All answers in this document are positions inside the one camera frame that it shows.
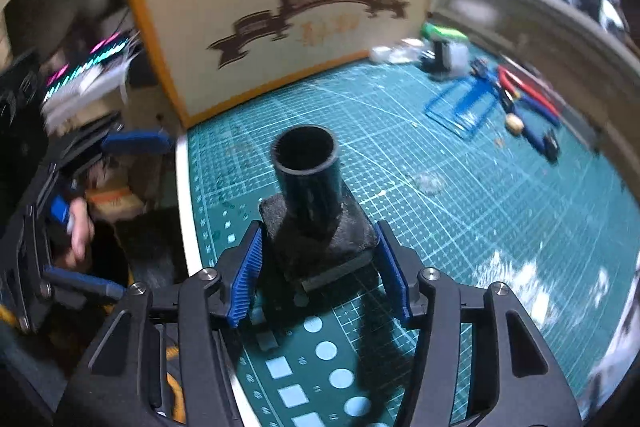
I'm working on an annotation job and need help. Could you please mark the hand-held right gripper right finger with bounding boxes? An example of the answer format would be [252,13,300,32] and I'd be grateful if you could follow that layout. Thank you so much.
[374,221,583,427]

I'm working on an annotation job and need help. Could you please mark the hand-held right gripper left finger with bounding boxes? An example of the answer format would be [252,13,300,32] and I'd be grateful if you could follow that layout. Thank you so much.
[65,221,265,427]

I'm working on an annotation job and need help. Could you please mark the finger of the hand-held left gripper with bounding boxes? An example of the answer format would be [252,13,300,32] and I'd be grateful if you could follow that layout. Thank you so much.
[42,264,128,303]
[50,129,173,175]

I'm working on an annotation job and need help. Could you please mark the black tube stand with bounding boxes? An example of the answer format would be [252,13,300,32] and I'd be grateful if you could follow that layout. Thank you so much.
[259,124,378,293]

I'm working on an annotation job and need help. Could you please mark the green plastic item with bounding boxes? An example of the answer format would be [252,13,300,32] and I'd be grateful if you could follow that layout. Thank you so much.
[421,23,468,42]

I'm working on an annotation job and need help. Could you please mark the person's left hand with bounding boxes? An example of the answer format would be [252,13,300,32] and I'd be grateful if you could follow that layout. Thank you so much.
[67,198,96,269]

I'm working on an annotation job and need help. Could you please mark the lit keyboard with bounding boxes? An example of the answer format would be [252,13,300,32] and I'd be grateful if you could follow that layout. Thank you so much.
[40,32,141,118]

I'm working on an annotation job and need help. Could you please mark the green cutting mat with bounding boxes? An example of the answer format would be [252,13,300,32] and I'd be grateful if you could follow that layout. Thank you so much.
[187,39,640,427]

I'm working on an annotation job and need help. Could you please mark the small clear plastic bags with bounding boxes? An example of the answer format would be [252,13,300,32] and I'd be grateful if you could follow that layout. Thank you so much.
[370,44,426,65]

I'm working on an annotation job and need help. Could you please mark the yellow cable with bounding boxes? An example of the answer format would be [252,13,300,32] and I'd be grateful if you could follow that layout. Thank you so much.
[165,342,188,423]

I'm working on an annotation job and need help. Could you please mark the blue transparent plastic frame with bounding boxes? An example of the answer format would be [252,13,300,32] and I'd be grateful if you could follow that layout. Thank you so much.
[425,74,496,140]

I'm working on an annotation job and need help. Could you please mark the blue-handled nippers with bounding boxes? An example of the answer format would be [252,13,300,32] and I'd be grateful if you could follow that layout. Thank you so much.
[470,59,561,162]

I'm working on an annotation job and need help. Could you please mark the red-handled nippers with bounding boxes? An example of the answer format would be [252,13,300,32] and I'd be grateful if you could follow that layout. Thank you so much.
[497,66,563,118]

